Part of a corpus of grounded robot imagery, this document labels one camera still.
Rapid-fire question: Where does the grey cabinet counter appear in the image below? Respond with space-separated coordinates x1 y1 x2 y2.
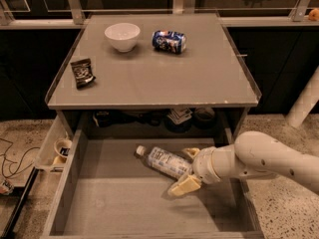
45 12 263 141

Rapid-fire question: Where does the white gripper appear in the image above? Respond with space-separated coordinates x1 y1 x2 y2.
167 146 220 197

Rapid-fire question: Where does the grey open top drawer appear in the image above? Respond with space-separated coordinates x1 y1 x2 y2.
41 129 264 239

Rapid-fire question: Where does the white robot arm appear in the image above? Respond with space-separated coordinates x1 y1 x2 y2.
168 131 319 197

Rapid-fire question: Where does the blue soda can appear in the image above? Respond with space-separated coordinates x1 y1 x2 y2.
152 30 186 55

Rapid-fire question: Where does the black object on shelf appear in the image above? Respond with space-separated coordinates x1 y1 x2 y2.
93 111 115 127

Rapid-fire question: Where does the white ceramic bowl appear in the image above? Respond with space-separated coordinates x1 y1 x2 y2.
105 23 141 53

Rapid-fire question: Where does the black cable on floor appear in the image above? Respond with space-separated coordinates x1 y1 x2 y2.
0 136 41 181

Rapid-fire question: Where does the orange fruit on ledge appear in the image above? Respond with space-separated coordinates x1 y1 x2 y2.
308 8 319 21

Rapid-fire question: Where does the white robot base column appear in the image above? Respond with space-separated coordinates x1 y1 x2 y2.
286 66 319 127

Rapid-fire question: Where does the dark round container on shelf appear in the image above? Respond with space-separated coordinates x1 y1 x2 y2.
192 108 215 129

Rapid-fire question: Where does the black snack packet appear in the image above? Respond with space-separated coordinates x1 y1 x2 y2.
71 58 96 89

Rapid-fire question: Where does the white paper card on shelf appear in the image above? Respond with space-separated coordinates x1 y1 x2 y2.
167 109 192 124

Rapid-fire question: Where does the white cup in bin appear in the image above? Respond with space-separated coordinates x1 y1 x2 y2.
54 138 72 158

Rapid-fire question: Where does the blue plastic bottle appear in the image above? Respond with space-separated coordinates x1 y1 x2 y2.
135 145 192 179

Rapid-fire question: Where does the clear plastic side bin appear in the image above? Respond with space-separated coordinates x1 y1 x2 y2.
35 118 72 172

